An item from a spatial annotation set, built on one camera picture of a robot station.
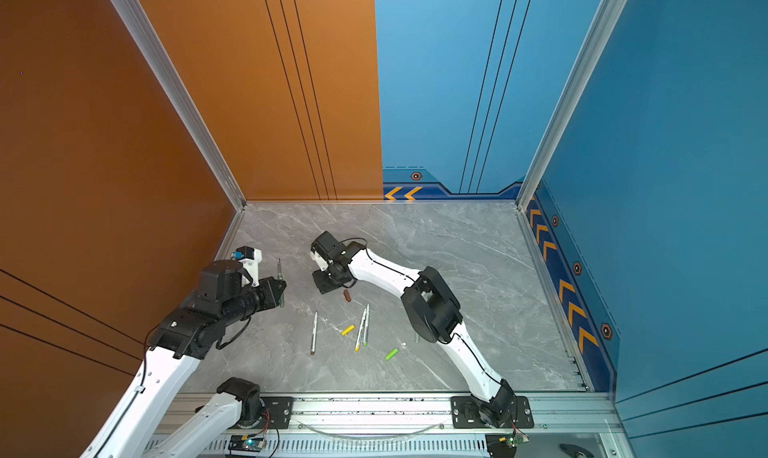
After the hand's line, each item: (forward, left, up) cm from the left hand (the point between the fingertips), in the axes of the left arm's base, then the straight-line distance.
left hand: (285, 280), depth 73 cm
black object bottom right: (-31, -69, -21) cm, 79 cm away
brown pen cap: (+8, -12, -21) cm, 25 cm away
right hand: (+8, -4, -17) cm, 19 cm away
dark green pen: (0, +1, +1) cm, 1 cm away
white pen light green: (-8, -19, -22) cm, 30 cm away
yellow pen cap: (-4, -14, -22) cm, 26 cm away
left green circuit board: (-31, +8, -23) cm, 40 cm away
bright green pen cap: (-10, -26, -22) cm, 36 cm away
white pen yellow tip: (0, -18, -21) cm, 28 cm away
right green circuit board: (-30, -56, -21) cm, 67 cm away
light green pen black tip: (-11, -33, -8) cm, 35 cm away
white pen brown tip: (-5, -4, -22) cm, 23 cm away
